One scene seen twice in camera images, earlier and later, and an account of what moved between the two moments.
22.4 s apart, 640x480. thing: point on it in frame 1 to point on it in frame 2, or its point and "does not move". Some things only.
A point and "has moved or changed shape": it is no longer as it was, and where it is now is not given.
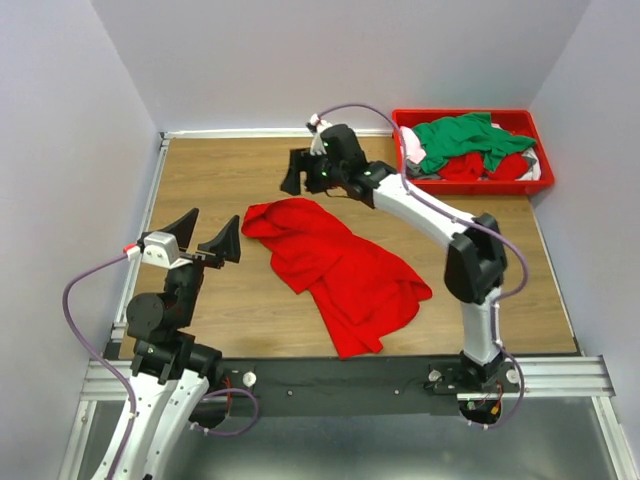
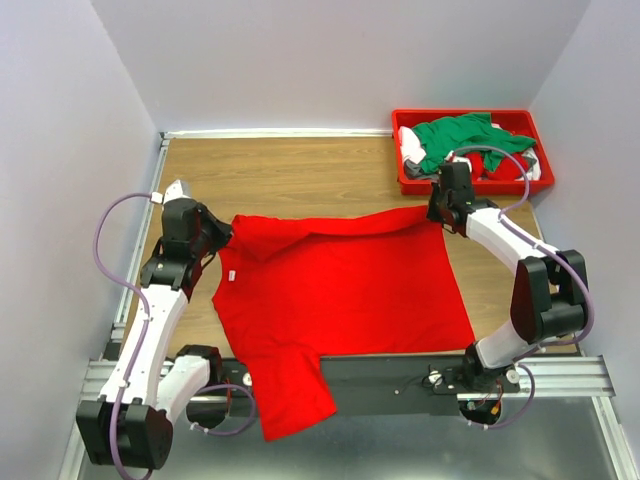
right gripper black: (300, 160) to (432, 213)
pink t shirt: (412, 145) does not move
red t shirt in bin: (469, 166) does not move
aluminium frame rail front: (569, 377) does not move
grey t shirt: (414, 169) does not move
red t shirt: (362, 292) has moved or changed shape
